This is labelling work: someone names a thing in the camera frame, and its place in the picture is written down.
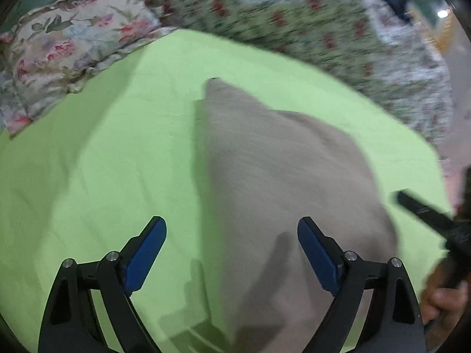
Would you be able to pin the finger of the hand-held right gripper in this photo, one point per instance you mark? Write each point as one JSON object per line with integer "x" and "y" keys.
{"x": 423, "y": 209}

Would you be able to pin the beige knit sweater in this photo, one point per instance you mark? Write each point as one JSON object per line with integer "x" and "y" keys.
{"x": 279, "y": 176}

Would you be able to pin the green bed sheet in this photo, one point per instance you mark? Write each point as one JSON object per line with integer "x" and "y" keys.
{"x": 110, "y": 154}

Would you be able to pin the person's right hand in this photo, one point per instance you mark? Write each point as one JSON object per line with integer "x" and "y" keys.
{"x": 439, "y": 301}

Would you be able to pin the floral ruffled pillow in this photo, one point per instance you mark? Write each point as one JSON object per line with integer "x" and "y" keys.
{"x": 66, "y": 40}

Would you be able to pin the floral quilt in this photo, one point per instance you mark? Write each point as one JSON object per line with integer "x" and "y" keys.
{"x": 312, "y": 33}

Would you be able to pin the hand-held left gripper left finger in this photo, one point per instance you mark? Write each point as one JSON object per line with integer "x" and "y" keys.
{"x": 145, "y": 255}

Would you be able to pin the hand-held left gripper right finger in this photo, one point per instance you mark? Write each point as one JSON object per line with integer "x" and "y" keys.
{"x": 318, "y": 255}

